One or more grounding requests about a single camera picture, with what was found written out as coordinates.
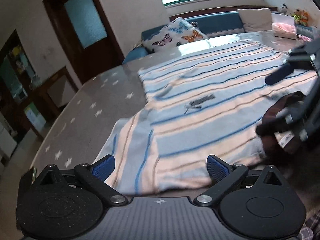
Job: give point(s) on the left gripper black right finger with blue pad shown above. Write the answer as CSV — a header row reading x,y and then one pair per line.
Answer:
x,y
251,204

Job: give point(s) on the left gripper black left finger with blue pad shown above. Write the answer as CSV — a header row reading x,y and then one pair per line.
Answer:
x,y
65,204

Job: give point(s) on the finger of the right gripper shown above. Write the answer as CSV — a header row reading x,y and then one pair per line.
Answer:
x,y
282,117
279,74

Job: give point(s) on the blue striped knit garment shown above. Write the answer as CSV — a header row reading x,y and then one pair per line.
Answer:
x,y
200,104

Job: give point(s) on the orange plush toys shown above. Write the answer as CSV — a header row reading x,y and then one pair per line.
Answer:
x,y
301,17

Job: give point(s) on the clear bag with pink item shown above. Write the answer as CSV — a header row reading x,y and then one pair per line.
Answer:
x,y
284,26

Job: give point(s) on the black white plush toy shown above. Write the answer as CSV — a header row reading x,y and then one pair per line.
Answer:
x,y
283,9

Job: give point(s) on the beige cushion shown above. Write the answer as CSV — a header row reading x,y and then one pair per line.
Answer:
x,y
255,20

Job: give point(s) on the grey star-patterned table cover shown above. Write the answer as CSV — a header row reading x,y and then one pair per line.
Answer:
x,y
84,125

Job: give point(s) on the blue sofa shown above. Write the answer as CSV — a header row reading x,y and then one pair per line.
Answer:
x,y
213,25

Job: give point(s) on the dark wooden side table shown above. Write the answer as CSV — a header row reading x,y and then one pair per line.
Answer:
x,y
54,93

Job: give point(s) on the butterfly print pillow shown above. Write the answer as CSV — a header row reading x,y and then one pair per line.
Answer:
x,y
176,33

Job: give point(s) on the dark wooden door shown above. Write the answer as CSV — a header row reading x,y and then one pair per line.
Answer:
x,y
85,35

